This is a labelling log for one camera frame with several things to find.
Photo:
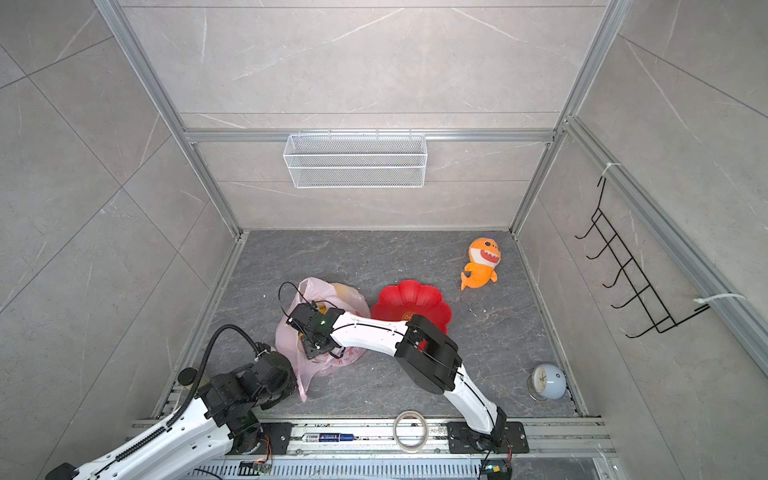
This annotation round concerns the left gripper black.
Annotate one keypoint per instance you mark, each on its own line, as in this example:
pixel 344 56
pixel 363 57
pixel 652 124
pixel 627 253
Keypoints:
pixel 292 379

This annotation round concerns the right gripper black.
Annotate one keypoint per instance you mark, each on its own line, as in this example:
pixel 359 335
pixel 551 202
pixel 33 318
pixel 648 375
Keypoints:
pixel 310 351

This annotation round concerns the red flower-shaped plate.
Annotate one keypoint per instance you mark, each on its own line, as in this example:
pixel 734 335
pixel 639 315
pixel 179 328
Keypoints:
pixel 402 301

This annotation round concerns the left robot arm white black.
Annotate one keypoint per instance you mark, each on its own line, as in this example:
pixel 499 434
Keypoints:
pixel 219 420

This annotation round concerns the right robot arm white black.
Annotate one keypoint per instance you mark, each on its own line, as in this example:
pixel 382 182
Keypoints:
pixel 429 357

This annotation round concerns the blue marker pen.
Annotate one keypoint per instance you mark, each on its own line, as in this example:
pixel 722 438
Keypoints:
pixel 328 437

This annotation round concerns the small dark-lid jar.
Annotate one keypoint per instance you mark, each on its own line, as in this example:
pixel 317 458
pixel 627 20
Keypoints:
pixel 186 377

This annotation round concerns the clear tape roll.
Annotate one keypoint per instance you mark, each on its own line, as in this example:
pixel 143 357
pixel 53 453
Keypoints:
pixel 410 431

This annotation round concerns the orange shark plush toy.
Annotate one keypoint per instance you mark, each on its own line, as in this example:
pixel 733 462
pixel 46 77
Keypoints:
pixel 484 257

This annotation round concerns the white round alarm clock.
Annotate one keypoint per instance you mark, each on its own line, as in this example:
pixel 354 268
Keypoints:
pixel 546 382

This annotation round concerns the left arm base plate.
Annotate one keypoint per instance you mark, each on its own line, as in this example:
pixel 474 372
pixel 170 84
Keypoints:
pixel 270 437

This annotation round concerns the white wire mesh basket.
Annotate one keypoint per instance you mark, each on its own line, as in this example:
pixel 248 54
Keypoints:
pixel 356 160

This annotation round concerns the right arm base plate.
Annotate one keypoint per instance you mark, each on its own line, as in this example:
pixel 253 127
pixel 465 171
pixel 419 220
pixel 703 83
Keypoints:
pixel 512 438

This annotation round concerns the black wire hook rack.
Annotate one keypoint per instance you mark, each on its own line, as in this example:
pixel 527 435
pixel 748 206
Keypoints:
pixel 628 271

